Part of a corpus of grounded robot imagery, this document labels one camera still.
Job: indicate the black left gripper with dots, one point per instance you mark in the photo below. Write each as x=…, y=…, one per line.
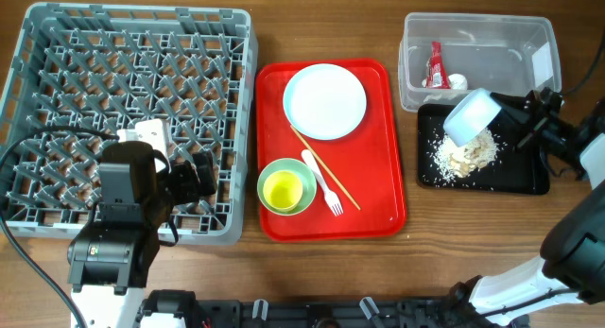
x=189, y=190

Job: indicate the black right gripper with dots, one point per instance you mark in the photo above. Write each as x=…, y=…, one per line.
x=537, y=114

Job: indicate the white small bowl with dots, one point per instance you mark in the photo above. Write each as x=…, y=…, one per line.
x=473, y=114

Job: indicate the yellow plastic cup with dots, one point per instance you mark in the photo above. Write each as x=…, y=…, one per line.
x=283, y=190

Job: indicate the green plastic bowl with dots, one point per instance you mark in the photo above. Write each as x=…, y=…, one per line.
x=304, y=173

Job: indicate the red snack wrapper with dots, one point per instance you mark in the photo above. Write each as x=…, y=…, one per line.
x=435, y=63

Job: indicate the wooden chopstick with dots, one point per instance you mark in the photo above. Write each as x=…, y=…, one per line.
x=326, y=168

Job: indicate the rice and food scraps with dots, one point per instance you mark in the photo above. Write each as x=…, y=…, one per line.
x=446, y=165

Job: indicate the light blue round plate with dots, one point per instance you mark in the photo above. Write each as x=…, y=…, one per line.
x=324, y=101

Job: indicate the white plastic fork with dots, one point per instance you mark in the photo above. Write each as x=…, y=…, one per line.
x=330, y=197

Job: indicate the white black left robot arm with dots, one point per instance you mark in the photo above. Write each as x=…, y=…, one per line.
x=111, y=256

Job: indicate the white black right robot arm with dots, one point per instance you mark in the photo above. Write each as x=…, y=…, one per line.
x=570, y=266

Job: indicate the black waste tray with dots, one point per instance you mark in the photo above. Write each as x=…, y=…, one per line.
x=511, y=172

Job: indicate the clear plastic waste bin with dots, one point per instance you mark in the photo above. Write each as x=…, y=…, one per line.
x=507, y=54

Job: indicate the grey plastic dishwasher rack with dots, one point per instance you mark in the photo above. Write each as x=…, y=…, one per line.
x=81, y=70

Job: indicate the red plastic tray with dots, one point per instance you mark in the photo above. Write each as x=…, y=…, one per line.
x=366, y=161

